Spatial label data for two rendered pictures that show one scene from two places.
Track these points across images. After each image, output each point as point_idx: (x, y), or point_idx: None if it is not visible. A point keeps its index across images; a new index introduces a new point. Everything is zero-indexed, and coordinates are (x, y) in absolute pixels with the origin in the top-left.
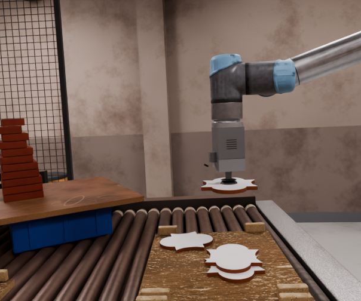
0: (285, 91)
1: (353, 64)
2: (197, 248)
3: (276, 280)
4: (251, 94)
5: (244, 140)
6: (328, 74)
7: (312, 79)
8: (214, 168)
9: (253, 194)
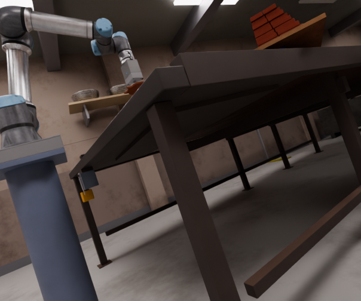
0: (98, 55)
1: (54, 33)
2: None
3: None
4: (113, 52)
5: (122, 73)
6: (69, 34)
7: (79, 36)
8: (140, 79)
9: (173, 60)
